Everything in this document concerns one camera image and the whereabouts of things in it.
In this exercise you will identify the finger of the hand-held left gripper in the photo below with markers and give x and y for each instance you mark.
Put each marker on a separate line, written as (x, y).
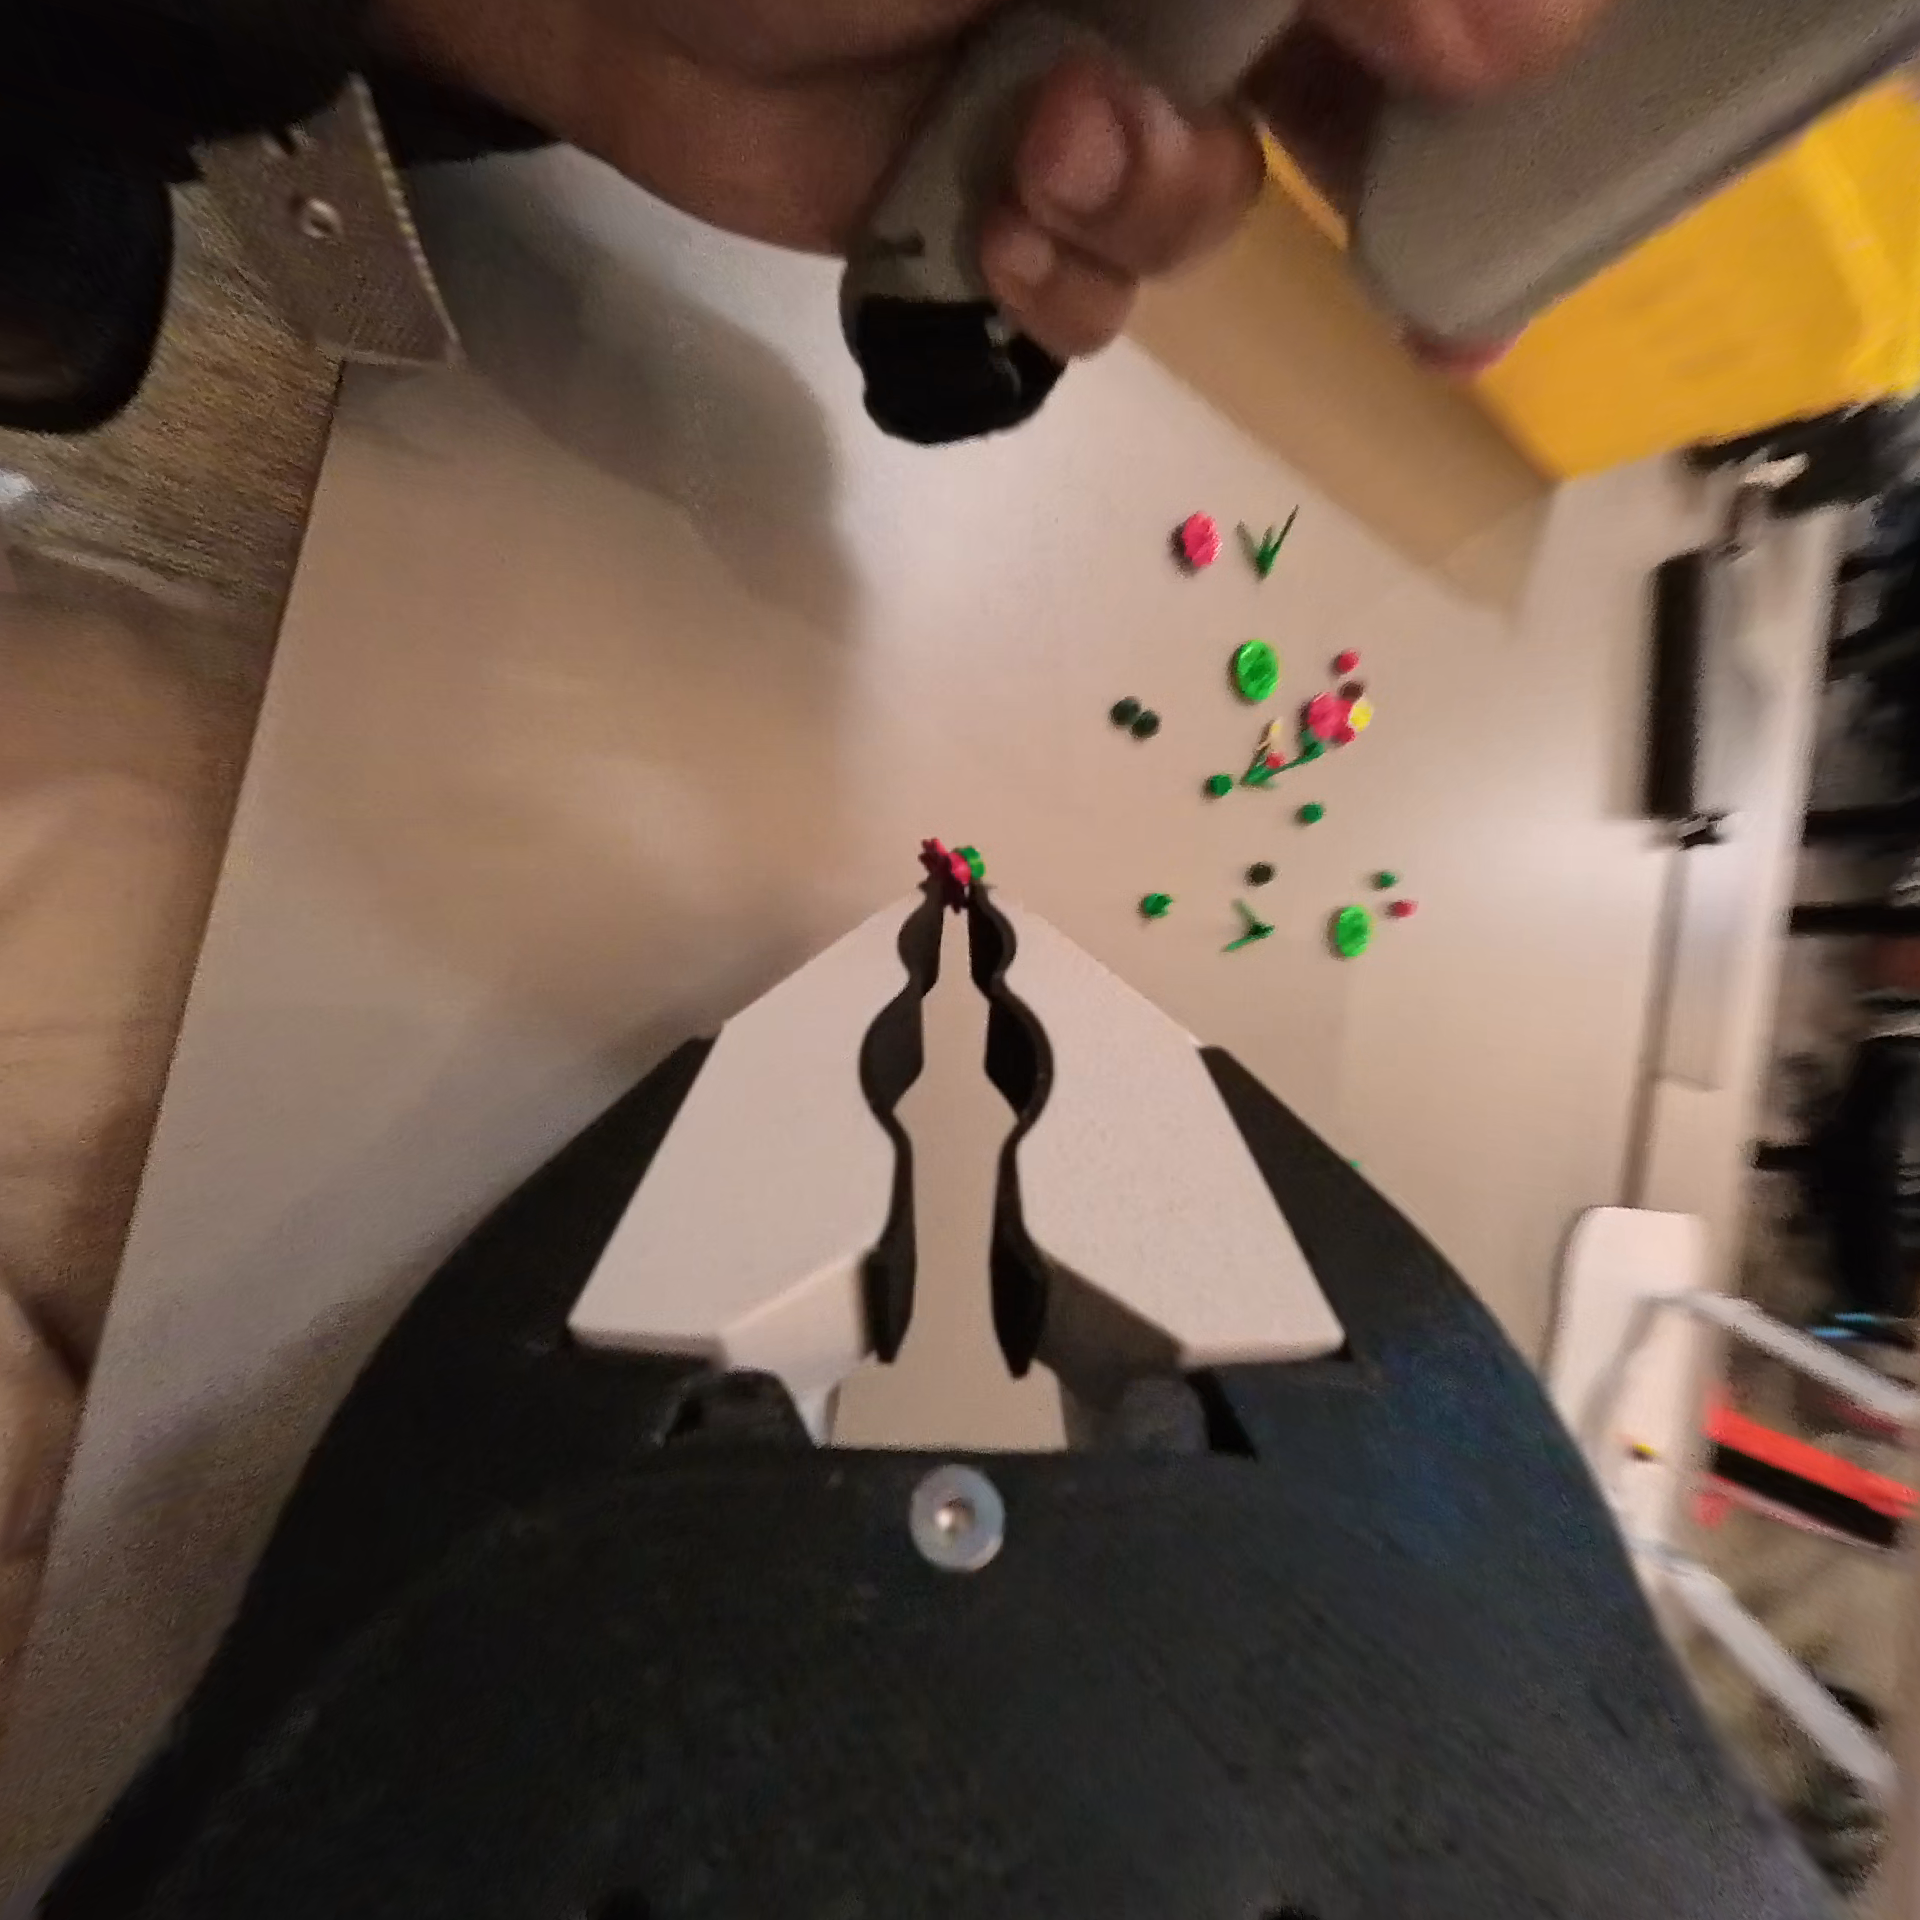
(323, 253)

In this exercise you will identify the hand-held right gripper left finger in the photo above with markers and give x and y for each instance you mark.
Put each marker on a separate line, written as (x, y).
(734, 1185)

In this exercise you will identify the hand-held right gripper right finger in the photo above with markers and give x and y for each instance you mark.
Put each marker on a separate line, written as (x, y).
(1170, 1185)

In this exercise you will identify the pink green toy blossom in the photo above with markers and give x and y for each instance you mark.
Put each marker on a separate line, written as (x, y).
(943, 867)

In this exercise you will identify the person's left hand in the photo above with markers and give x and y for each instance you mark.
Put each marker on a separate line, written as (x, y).
(675, 106)

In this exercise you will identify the yellow plastic bin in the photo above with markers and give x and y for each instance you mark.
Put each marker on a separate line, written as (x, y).
(1725, 329)

